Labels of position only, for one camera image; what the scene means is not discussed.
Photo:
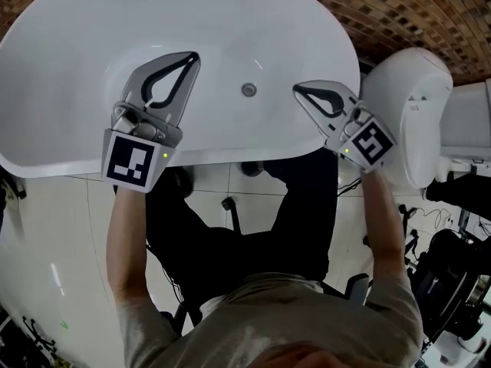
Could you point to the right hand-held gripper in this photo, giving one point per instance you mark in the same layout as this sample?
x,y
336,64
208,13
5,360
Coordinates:
x,y
370,144

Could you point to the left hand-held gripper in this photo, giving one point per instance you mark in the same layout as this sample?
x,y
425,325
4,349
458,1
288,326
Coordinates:
x,y
128,159

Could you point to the person's right forearm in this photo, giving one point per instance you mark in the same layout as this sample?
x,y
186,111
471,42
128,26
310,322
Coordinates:
x,y
383,236

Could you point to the person's left forearm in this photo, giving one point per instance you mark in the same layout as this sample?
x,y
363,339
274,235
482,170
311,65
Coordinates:
x,y
126,244

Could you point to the white oval bathtub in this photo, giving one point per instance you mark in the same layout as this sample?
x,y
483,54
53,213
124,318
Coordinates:
x,y
96,52

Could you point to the white toilet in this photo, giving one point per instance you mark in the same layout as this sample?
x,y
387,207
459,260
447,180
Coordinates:
x,y
414,121

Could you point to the person's dark shoe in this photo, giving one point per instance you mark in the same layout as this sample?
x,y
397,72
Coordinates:
x,y
252,168
184,182

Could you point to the white cabinet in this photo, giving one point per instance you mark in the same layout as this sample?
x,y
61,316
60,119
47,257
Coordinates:
x,y
468,125

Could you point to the person's black trousers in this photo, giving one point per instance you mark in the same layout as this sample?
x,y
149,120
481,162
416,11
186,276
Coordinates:
x,y
276,244

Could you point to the person's grey shirt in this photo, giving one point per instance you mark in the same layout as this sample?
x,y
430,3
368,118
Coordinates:
x,y
276,320

